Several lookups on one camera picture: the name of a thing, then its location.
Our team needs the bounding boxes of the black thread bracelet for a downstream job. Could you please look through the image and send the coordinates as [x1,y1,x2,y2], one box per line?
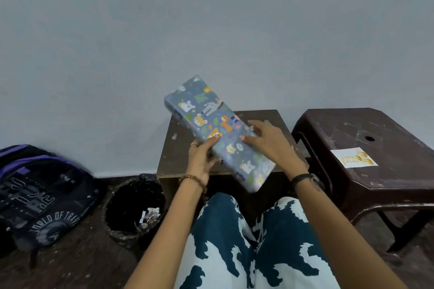
[291,172,325,192]

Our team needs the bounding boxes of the person's left hand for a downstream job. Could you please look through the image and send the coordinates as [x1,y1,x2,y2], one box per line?
[184,135,223,188]

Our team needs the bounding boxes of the happy birthday card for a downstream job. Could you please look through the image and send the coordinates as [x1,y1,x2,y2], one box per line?
[330,147,379,169]

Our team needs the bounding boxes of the person's right forearm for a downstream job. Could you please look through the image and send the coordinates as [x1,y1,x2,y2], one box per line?
[293,178,407,289]

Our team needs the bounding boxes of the brown plastic stool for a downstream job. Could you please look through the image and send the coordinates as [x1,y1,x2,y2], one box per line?
[291,107,434,254]

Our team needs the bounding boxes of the person's right hand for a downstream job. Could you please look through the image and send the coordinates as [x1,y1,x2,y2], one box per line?
[240,120,307,181]

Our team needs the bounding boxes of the black lined trash bin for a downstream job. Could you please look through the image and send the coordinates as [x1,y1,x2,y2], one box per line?
[101,173,167,249]

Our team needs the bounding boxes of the teal white patterned trousers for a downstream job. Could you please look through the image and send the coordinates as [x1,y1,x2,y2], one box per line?
[173,192,341,289]

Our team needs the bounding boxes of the black purple backpack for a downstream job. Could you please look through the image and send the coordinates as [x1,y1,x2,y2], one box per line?
[0,144,101,266]

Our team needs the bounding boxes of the crumpled paper scraps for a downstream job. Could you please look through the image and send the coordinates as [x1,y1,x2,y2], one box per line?
[137,207,160,230]

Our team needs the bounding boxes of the small dark wooden table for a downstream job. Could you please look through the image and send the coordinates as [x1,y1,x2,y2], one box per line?
[156,110,309,225]

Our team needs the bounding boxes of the brown beaded bracelet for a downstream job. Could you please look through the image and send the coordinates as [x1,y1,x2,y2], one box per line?
[178,174,208,195]

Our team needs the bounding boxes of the person's left forearm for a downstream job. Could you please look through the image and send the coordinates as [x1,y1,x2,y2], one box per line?
[123,182,206,289]

